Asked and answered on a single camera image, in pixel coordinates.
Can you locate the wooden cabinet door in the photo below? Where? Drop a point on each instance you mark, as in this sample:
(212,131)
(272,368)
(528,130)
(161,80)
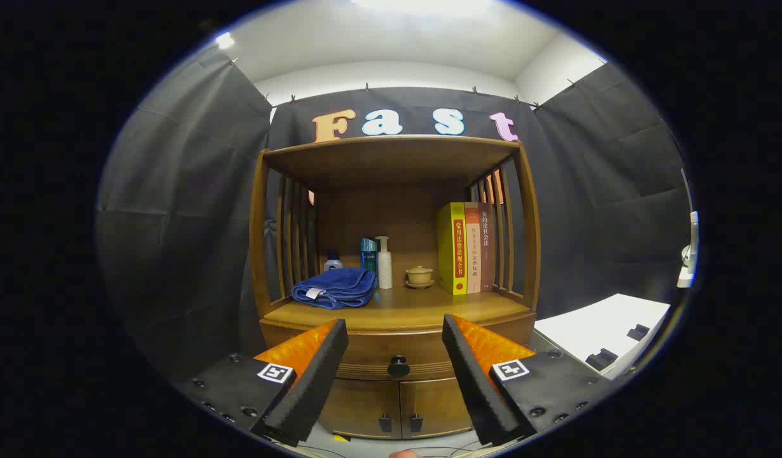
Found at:
(438,404)
(359,407)

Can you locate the wooden countertop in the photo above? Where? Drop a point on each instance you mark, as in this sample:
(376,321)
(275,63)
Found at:
(429,305)

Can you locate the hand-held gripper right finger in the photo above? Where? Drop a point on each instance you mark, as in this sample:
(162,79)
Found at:
(473,388)

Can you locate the black drawer knob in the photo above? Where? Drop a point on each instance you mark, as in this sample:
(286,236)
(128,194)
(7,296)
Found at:
(398,366)

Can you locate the beige lidded teacup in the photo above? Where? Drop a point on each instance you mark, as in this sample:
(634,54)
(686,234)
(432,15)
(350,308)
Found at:
(420,275)

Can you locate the wooden drawer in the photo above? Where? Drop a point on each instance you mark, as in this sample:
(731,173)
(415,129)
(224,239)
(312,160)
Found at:
(390,343)

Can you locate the small white blue-capped bottle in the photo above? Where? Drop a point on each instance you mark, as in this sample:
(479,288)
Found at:
(333,263)

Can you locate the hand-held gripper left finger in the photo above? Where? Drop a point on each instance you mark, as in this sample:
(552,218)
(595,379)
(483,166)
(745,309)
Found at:
(314,388)

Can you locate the yellow book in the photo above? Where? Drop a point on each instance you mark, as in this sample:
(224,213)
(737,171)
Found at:
(448,248)

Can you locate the wooden cabinet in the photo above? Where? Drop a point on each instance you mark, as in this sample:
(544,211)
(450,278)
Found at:
(390,165)

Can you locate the clear blue bottle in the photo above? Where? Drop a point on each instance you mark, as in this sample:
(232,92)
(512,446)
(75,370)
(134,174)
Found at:
(368,257)

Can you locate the beige saucer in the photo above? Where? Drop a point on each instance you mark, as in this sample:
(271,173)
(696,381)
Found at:
(420,285)

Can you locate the white pump bottle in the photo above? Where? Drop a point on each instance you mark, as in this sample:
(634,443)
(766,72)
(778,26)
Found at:
(384,270)

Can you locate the brown book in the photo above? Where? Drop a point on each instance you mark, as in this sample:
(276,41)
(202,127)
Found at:
(487,254)

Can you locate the blue towel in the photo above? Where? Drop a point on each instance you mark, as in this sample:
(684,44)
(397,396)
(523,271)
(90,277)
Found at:
(340,286)

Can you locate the white drawer unit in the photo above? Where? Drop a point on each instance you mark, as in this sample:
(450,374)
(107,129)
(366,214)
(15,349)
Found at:
(594,324)

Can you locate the white device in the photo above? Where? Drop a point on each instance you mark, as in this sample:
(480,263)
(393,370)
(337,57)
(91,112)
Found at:
(693,242)

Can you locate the cream orange book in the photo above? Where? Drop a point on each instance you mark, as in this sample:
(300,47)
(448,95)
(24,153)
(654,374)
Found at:
(473,254)

